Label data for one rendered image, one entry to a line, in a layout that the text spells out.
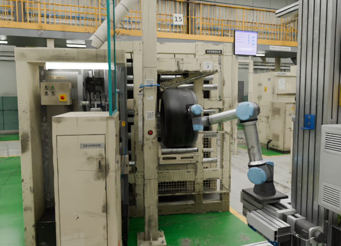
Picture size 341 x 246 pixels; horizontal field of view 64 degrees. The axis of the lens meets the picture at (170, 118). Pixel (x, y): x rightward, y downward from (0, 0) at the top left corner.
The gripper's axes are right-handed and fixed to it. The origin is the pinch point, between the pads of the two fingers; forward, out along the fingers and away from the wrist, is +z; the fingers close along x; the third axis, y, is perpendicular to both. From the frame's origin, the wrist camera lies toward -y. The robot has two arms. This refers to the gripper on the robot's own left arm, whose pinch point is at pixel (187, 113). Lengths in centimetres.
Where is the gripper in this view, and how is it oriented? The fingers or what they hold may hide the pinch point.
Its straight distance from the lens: 233.8
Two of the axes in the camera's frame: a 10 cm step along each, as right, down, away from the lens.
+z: -1.4, 0.2, 9.9
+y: 0.0, -10.0, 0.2
